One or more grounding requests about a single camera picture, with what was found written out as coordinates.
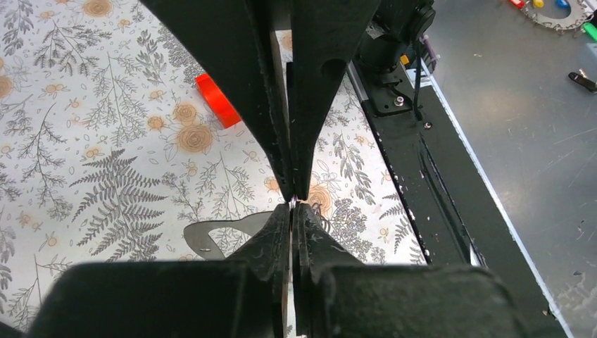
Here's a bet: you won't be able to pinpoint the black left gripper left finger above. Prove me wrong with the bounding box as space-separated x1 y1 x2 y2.
26 204 291 337

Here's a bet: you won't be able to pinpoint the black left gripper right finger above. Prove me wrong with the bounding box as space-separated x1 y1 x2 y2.
292 204 528 337

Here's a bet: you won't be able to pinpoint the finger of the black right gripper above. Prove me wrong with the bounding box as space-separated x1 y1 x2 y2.
288 1 379 200
143 1 294 199

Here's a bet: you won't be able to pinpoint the grey metal key holder plate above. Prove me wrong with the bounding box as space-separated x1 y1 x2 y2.
183 202 298 261

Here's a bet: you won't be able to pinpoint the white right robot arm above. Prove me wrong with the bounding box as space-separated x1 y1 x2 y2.
144 1 435 201

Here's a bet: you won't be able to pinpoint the round keyring with tags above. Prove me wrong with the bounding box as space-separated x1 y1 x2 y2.
505 0 596 33

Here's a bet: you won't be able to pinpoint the red key tag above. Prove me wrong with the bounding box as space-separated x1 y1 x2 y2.
195 73 241 129

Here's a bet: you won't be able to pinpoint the floral table mat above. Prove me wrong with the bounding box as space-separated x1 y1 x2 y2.
0 0 427 332

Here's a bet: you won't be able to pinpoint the loose key tags on bench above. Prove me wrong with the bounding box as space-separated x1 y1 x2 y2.
567 70 597 94

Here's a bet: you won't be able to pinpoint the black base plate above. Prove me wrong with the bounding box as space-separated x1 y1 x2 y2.
348 63 572 337

